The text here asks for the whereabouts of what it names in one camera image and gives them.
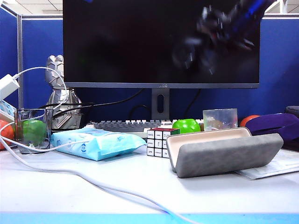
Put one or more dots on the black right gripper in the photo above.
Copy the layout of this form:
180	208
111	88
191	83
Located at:
217	25

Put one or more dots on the grey suede glasses case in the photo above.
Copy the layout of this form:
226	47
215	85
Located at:
224	157

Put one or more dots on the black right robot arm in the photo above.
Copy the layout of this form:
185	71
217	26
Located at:
250	11

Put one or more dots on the clear plastic box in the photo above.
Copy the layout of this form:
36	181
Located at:
229	116

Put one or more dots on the brown kiwi fruit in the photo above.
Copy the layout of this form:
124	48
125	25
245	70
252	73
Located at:
213	124

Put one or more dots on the orange persimmon fruit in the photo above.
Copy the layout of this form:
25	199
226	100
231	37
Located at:
248	120

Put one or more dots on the black computer monitor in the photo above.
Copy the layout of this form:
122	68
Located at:
116	46

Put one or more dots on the grey monitor stand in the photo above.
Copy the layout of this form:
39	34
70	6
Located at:
154	110

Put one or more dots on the dark grey pouch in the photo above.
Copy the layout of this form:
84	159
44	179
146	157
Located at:
293	110

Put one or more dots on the Rubik's cube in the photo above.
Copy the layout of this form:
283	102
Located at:
158	142

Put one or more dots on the grey and white keyboard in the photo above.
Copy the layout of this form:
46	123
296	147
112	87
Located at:
118	126

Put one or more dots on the light blue wet wipes pack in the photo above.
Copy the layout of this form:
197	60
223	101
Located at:
106	143

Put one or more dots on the silver gauntlet figurine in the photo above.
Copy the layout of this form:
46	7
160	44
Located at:
53	62

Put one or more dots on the blue office partition panel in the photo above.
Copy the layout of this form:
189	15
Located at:
40	46
7	46

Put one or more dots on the green apple in glass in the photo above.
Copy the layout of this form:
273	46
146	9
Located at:
35	132

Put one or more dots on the clear square glass container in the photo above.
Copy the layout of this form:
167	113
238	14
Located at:
19	116

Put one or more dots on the white power adapter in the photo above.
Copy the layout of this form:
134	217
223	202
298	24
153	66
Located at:
7	87

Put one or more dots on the blue and white tissue box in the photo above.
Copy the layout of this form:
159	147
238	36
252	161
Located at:
5	109

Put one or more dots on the orange fruit beside glass container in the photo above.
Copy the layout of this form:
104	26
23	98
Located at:
5	133

